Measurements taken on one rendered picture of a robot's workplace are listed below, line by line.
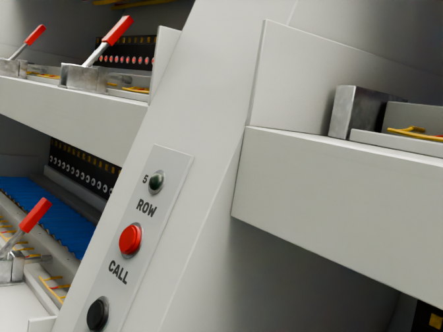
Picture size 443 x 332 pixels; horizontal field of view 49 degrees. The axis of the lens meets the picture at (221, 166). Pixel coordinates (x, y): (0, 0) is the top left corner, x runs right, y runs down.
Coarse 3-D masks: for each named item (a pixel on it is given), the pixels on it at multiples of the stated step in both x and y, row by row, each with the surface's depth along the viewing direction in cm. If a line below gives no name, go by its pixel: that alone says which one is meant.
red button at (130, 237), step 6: (126, 228) 26; (132, 228) 26; (126, 234) 26; (132, 234) 25; (138, 234) 25; (120, 240) 26; (126, 240) 26; (132, 240) 25; (138, 240) 25; (120, 246) 26; (126, 246) 25; (132, 246) 25; (126, 252) 25; (132, 252) 25
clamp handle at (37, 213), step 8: (40, 200) 46; (40, 208) 45; (48, 208) 46; (32, 216) 45; (40, 216) 45; (24, 224) 45; (32, 224) 45; (16, 232) 45; (24, 232) 45; (16, 240) 44; (8, 248) 44; (0, 256) 44
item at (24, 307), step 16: (0, 160) 83; (16, 160) 84; (32, 160) 86; (0, 176) 83; (16, 176) 85; (48, 176) 83; (64, 176) 78; (80, 192) 71; (96, 208) 67; (0, 224) 61; (32, 272) 48; (0, 288) 43; (16, 288) 44; (0, 304) 40; (16, 304) 41; (32, 304) 41; (0, 320) 38; (16, 320) 38; (32, 320) 28; (48, 320) 29
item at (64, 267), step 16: (0, 192) 67; (0, 208) 62; (16, 208) 61; (16, 224) 56; (32, 240) 52; (48, 240) 51; (32, 256) 49; (64, 256) 47; (48, 272) 48; (64, 272) 45; (48, 288) 43; (64, 288) 44
